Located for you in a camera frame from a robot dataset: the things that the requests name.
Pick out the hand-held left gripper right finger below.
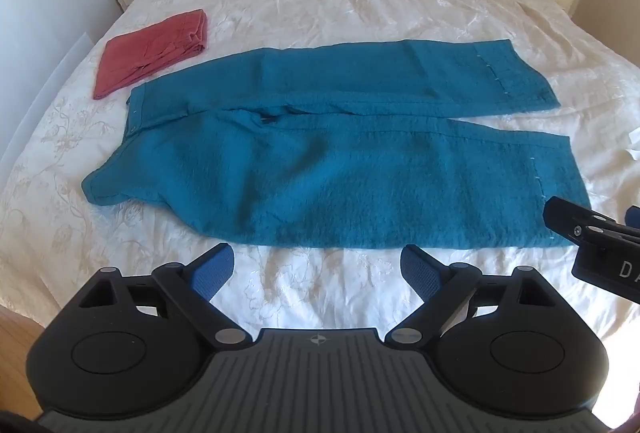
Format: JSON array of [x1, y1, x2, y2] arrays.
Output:
[[384, 243, 557, 348]]

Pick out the folded red cloth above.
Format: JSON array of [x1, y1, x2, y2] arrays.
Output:
[[92, 9, 209, 101]]

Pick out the white paper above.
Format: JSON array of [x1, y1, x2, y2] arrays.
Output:
[[621, 127, 640, 160]]

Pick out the teal pants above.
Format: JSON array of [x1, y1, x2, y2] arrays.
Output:
[[81, 38, 591, 250]]

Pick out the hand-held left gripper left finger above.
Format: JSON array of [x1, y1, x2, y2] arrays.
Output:
[[77, 243, 248, 348]]

